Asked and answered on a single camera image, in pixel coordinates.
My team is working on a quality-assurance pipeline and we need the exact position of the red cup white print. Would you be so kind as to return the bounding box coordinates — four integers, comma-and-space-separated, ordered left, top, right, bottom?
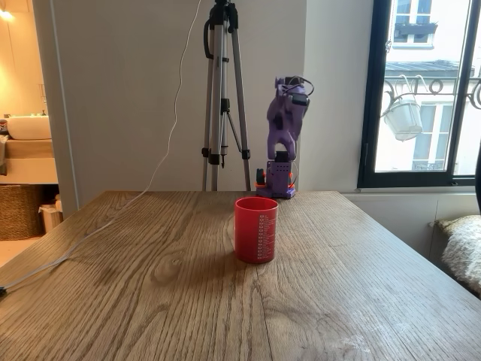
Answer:
234, 198, 280, 265

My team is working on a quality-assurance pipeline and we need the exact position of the white hanging planter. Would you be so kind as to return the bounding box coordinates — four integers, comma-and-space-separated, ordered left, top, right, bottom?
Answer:
380, 98, 424, 143

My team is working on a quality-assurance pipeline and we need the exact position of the black iron balcony railing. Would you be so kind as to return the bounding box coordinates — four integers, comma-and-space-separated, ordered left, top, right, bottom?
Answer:
383, 74, 481, 111

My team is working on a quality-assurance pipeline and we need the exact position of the window flower box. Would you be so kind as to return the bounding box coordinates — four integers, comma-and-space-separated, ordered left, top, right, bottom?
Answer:
394, 21, 439, 39

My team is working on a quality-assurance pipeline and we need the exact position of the cream fur cushion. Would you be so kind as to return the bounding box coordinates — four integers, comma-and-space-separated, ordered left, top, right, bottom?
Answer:
434, 214, 481, 295

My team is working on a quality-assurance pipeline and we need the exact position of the white wash basin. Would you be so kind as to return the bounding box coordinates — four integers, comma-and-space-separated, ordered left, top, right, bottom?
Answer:
7, 114, 52, 141

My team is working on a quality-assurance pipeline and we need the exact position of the white waste bin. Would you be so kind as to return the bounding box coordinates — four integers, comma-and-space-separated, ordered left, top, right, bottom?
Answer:
38, 204, 65, 235

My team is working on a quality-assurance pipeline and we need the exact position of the wooden vanity counter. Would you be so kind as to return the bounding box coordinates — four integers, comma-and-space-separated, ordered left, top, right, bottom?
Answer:
0, 138, 59, 186

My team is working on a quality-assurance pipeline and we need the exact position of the woven wicker basket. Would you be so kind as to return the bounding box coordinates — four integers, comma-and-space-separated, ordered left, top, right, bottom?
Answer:
0, 184, 45, 242

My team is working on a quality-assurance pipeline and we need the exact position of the robot servo wire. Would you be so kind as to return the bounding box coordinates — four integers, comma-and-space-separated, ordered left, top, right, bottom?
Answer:
284, 76, 315, 97

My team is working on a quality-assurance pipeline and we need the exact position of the dark window frame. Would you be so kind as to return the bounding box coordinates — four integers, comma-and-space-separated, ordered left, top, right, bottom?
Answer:
356, 0, 481, 190

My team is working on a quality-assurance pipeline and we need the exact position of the silver camera tripod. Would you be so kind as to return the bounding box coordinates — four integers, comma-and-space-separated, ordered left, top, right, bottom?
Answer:
201, 0, 253, 192

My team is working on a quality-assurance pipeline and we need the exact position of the window blind chain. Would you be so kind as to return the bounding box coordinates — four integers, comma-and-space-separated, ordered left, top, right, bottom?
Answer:
386, 0, 395, 52

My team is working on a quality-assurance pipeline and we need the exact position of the white cable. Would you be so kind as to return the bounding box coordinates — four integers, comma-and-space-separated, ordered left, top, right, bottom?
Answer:
0, 0, 202, 299

